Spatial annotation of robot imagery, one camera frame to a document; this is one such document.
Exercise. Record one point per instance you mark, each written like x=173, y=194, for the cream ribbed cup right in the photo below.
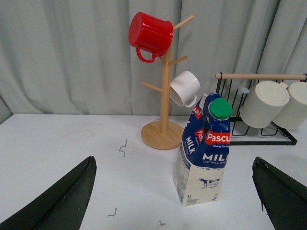
x=295, y=112

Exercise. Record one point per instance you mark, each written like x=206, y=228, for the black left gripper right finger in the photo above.
x=284, y=198

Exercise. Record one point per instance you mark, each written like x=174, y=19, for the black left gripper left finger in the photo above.
x=62, y=206

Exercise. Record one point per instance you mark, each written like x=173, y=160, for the cream ribbed cup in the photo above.
x=295, y=112
x=263, y=103

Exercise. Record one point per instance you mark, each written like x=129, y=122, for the black wire cup rack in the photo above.
x=235, y=88

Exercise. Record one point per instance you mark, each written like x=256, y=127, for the wooden mug tree stand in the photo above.
x=163, y=134

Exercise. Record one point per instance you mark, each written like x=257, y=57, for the blue white milk carton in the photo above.
x=203, y=151

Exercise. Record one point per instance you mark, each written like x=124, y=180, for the white ceramic mug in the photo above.
x=184, y=88

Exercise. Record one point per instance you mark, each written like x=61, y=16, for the cream ribbed cup left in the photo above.
x=263, y=103

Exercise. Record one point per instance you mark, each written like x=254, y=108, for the red enamel mug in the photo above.
x=150, y=36

